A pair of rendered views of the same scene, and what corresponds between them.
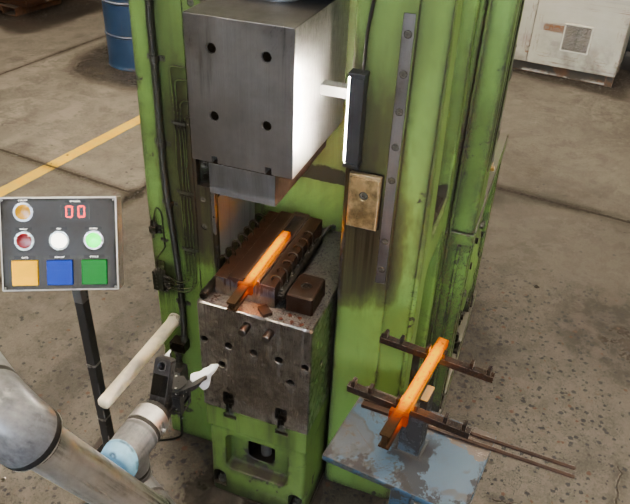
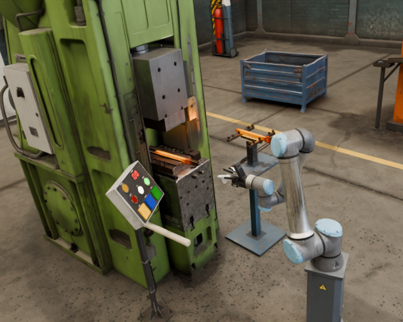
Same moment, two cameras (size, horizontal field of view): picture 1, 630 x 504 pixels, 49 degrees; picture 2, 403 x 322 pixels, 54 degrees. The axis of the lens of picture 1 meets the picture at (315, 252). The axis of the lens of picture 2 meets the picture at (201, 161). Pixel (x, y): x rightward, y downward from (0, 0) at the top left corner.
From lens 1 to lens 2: 2.55 m
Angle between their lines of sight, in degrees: 57
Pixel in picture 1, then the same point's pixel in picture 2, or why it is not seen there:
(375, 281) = (198, 138)
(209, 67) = (159, 77)
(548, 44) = not seen: outside the picture
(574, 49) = not seen: outside the picture
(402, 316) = (206, 145)
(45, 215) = (130, 183)
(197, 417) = (158, 268)
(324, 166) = not seen: hidden behind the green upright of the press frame
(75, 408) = not seen: outside the picture
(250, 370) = (196, 197)
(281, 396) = (206, 198)
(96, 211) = (139, 170)
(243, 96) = (171, 82)
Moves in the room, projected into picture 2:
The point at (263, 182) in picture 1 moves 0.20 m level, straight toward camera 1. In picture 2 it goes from (181, 114) to (208, 113)
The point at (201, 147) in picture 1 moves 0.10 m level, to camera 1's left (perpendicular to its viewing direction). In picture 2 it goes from (161, 114) to (154, 119)
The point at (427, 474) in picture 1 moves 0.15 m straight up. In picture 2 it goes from (265, 162) to (264, 145)
